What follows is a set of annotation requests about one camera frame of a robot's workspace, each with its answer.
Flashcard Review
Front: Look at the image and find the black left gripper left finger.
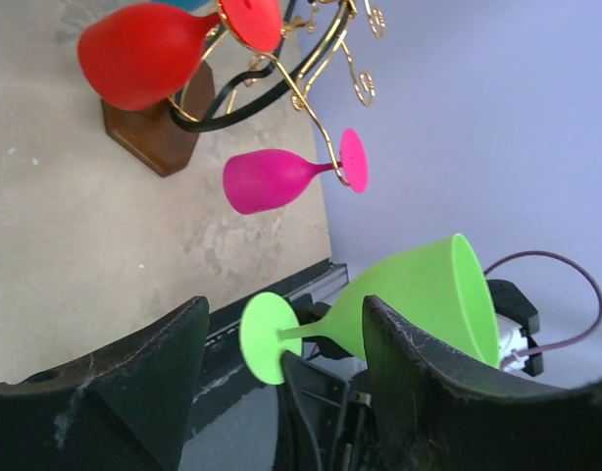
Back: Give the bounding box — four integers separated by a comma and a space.
0, 296, 210, 470

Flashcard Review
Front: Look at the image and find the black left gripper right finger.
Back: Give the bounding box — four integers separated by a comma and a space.
363, 295, 602, 470

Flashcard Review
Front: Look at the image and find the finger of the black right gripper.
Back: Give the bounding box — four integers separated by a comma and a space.
276, 337, 375, 470

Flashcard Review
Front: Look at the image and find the green wine glass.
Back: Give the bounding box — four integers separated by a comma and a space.
239, 234, 501, 386

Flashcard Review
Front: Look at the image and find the magenta wine glass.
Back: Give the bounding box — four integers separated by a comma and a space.
223, 129, 370, 215

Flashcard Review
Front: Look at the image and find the red wine glass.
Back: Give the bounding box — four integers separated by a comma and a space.
77, 0, 283, 111

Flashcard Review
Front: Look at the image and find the blue wine glass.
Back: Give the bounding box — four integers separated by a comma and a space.
153, 0, 211, 12

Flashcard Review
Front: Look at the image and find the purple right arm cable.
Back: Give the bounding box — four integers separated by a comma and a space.
484, 250, 602, 362

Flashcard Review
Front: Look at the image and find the gold wire wine glass rack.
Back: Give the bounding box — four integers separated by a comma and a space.
101, 1, 385, 177

